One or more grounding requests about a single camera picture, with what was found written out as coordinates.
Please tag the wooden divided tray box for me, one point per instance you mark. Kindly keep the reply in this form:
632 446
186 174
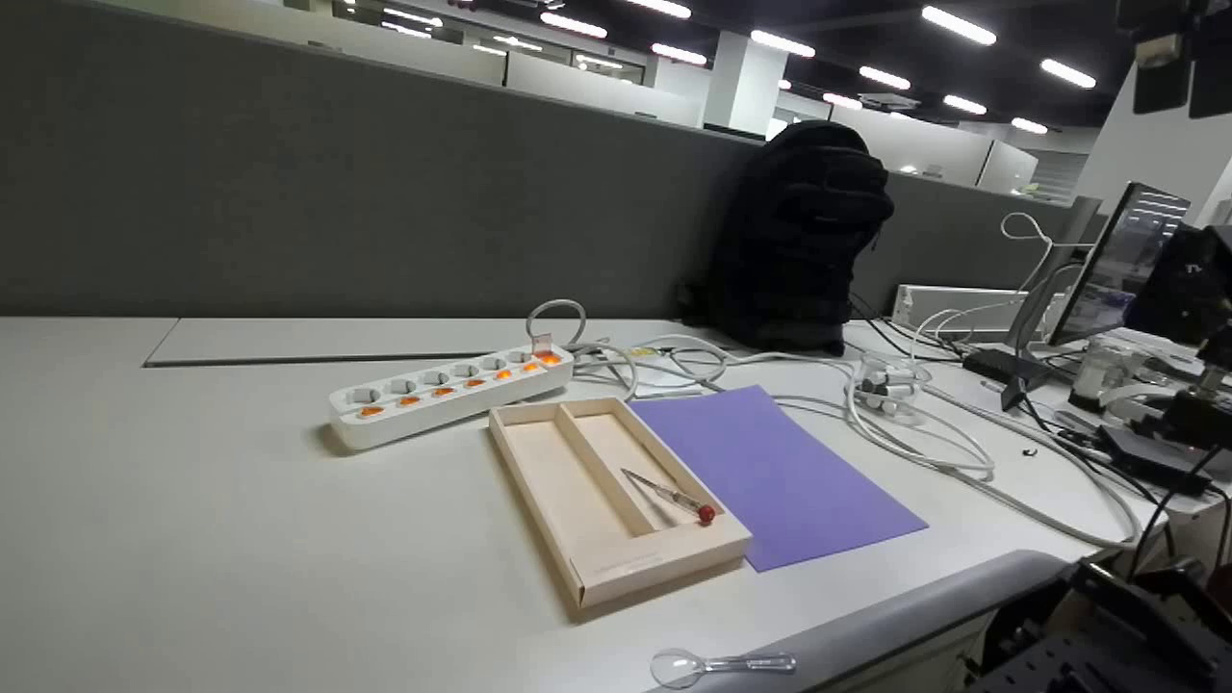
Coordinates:
612 541

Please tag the purple blue cloth mat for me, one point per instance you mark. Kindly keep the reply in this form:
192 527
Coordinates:
796 496

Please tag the white box device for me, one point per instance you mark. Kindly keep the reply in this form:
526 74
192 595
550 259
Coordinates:
956 309

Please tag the white power strip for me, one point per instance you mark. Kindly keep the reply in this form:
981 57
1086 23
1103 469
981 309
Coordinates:
450 396

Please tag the clear plastic spoon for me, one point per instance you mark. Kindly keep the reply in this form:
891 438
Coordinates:
683 667

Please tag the computer monitor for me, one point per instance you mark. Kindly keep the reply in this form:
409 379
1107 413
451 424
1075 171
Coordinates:
1124 265

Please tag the grey partition wall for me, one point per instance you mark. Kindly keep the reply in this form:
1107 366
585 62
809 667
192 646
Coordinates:
156 166

